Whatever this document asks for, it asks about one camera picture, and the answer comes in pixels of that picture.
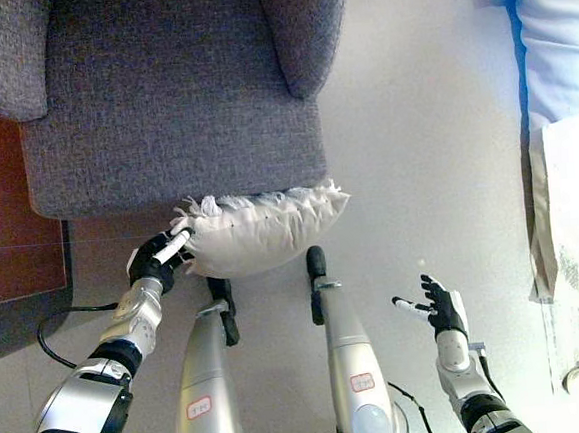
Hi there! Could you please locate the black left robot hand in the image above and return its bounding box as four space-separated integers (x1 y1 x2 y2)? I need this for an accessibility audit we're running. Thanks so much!
123 225 200 298

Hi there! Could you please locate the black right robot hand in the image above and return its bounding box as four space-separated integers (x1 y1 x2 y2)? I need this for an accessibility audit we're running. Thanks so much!
390 270 470 345

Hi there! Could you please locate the white fringed throw pillow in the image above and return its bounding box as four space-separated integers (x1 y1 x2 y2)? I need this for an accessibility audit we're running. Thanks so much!
166 176 358 283

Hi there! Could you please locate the black left robot foot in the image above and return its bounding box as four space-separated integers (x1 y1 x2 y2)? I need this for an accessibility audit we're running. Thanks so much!
206 274 241 348

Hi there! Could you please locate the black robot foot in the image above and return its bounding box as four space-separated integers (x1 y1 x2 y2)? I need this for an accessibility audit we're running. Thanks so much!
206 274 241 348
305 245 333 326

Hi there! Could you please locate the black right robot foot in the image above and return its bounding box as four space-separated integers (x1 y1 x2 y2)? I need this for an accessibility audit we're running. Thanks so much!
305 245 333 326

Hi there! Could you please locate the silver left robot leg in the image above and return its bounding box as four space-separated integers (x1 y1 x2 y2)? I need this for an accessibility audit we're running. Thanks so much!
163 300 245 433

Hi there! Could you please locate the brown frosted wardrobe door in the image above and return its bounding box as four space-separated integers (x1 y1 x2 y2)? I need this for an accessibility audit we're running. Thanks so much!
0 88 76 306

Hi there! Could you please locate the grey fabric tub armchair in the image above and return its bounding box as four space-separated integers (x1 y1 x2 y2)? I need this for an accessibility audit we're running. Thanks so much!
0 0 369 228

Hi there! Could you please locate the beige bed cover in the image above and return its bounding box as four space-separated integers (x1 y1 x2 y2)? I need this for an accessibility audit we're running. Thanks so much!
507 0 579 130

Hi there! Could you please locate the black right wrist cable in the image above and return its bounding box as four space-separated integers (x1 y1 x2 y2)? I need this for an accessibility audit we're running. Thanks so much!
467 339 506 407

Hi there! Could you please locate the black right leg cable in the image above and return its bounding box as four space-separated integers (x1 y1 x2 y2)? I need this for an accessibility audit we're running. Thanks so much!
387 378 438 433

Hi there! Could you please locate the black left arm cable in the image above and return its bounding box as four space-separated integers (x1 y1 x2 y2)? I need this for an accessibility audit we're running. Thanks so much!
34 300 125 373

